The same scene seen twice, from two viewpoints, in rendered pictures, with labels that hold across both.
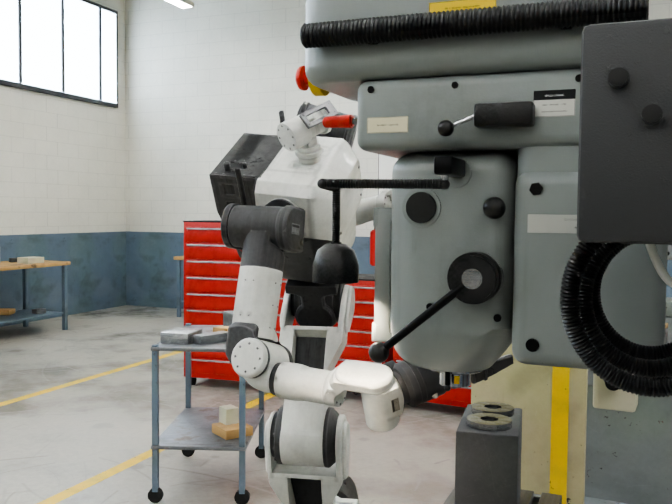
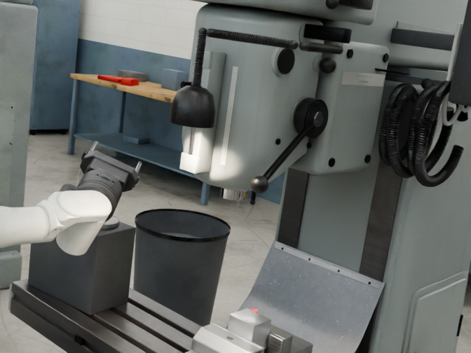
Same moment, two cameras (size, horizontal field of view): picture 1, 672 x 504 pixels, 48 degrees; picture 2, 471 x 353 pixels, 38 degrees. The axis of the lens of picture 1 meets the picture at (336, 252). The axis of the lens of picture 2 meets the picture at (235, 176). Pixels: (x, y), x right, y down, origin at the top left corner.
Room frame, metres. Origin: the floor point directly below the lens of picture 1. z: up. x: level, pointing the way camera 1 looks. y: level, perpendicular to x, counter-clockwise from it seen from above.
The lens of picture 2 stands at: (0.75, 1.00, 1.59)
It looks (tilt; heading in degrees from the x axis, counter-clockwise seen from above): 12 degrees down; 289
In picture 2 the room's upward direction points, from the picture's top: 8 degrees clockwise
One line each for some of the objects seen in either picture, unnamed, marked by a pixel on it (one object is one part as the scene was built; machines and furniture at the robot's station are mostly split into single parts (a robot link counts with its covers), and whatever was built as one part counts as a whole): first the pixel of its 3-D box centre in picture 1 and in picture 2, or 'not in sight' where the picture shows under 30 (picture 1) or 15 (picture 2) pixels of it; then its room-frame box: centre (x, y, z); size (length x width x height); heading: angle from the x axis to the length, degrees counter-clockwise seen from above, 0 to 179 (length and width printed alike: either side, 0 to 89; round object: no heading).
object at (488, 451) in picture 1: (489, 459); (80, 253); (1.55, -0.32, 1.03); 0.22 x 0.12 x 0.20; 164
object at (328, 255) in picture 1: (335, 262); (193, 104); (1.18, 0.00, 1.46); 0.07 x 0.07 x 0.06
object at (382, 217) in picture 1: (388, 274); (202, 111); (1.19, -0.08, 1.45); 0.04 x 0.04 x 0.21; 68
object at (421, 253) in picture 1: (460, 261); (248, 98); (1.15, -0.19, 1.47); 0.21 x 0.19 x 0.32; 158
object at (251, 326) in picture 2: not in sight; (248, 331); (1.07, -0.15, 1.04); 0.06 x 0.05 x 0.06; 159
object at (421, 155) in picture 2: (647, 295); (410, 127); (0.87, -0.36, 1.45); 0.18 x 0.16 x 0.21; 68
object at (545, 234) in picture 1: (592, 265); (309, 99); (1.08, -0.37, 1.47); 0.24 x 0.19 x 0.26; 158
